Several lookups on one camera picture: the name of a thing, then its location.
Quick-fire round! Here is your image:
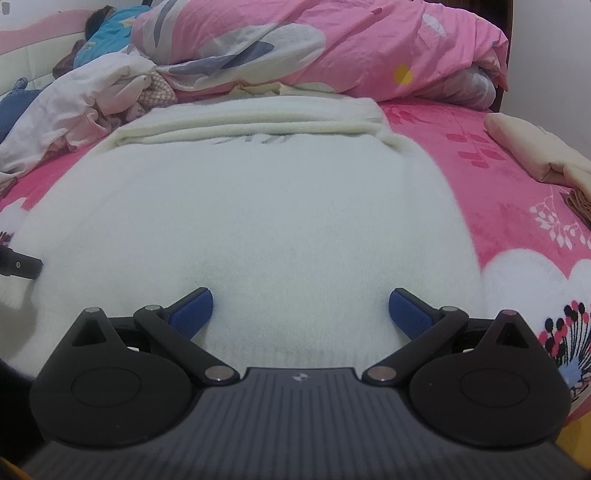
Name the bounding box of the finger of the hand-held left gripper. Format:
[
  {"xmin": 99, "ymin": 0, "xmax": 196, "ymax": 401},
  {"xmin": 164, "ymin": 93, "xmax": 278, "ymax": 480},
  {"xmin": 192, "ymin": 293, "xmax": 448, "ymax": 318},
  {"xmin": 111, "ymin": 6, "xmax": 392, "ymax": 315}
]
[{"xmin": 0, "ymin": 247, "xmax": 44, "ymax": 281}]

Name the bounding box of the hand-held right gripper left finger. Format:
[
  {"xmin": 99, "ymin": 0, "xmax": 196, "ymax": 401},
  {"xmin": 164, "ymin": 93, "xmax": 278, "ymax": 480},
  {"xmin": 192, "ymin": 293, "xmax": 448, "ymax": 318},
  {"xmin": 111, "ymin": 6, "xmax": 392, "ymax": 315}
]
[{"xmin": 69, "ymin": 287, "xmax": 241, "ymax": 386}]

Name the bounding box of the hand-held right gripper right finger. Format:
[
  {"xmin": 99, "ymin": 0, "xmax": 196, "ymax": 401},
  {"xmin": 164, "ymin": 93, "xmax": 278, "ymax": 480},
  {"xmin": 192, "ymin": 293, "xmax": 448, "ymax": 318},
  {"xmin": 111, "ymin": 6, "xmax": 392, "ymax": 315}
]
[{"xmin": 364, "ymin": 288, "xmax": 532, "ymax": 386}]

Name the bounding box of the white deer print sweater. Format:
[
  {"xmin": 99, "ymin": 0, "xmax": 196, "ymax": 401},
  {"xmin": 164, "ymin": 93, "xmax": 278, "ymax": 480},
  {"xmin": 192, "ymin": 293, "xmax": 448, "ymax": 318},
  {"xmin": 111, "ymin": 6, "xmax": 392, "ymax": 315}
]
[{"xmin": 0, "ymin": 85, "xmax": 485, "ymax": 370}]

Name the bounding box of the pink floral blanket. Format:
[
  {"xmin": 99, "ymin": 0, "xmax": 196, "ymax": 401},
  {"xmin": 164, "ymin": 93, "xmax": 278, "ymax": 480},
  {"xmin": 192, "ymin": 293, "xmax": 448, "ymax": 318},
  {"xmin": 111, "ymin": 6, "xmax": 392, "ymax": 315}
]
[{"xmin": 0, "ymin": 97, "xmax": 591, "ymax": 416}]

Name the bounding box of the blue garment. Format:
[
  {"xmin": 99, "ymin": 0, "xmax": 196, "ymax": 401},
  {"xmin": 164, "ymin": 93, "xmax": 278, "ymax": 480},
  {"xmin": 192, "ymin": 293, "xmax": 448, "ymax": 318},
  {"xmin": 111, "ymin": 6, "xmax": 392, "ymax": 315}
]
[{"xmin": 0, "ymin": 78, "xmax": 43, "ymax": 141}]

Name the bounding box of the white crumpled cloth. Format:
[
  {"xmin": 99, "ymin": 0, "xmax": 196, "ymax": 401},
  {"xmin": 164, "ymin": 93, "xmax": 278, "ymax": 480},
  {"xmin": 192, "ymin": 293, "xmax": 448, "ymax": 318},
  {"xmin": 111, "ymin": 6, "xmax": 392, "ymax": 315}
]
[{"xmin": 0, "ymin": 51, "xmax": 158, "ymax": 175}]

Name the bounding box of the folded brown cloth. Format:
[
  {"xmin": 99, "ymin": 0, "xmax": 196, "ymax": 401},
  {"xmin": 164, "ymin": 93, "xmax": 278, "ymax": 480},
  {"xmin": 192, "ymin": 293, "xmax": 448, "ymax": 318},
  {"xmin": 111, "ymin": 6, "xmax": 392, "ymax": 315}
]
[{"xmin": 566, "ymin": 187, "xmax": 591, "ymax": 214}]

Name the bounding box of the large folded beige cloth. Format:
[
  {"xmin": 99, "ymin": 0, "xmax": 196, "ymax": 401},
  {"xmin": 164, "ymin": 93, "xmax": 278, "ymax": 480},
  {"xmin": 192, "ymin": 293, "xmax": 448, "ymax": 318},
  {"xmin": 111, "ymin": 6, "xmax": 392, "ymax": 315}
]
[{"xmin": 485, "ymin": 113, "xmax": 591, "ymax": 185}]

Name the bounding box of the small folded beige cloth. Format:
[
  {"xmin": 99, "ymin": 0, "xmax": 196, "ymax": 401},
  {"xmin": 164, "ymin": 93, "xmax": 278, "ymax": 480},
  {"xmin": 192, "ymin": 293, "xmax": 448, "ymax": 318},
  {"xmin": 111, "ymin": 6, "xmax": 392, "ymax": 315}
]
[{"xmin": 561, "ymin": 164, "xmax": 591, "ymax": 208}]

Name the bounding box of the pink lattice patterned cloth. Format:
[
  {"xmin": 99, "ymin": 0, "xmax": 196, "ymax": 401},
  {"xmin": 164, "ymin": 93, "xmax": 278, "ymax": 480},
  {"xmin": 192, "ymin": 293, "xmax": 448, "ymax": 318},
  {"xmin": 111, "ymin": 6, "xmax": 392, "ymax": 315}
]
[{"xmin": 131, "ymin": 74, "xmax": 178, "ymax": 116}]

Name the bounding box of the brown wooden door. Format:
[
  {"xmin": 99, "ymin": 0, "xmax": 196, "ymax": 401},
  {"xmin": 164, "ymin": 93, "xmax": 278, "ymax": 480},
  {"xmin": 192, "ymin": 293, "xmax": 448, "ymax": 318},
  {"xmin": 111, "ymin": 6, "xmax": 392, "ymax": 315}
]
[{"xmin": 489, "ymin": 0, "xmax": 514, "ymax": 114}]

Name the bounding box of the pink patterned quilt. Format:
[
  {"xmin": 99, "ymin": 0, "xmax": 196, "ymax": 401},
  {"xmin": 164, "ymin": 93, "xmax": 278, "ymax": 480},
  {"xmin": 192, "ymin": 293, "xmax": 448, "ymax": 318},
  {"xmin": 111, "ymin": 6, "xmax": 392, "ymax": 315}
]
[{"xmin": 131, "ymin": 0, "xmax": 509, "ymax": 112}]

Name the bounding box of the white pink bed frame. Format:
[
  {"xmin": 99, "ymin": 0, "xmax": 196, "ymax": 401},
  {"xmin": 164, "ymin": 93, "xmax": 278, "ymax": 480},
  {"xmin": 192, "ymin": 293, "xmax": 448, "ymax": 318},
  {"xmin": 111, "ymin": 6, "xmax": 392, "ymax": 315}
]
[{"xmin": 0, "ymin": 28, "xmax": 88, "ymax": 107}]

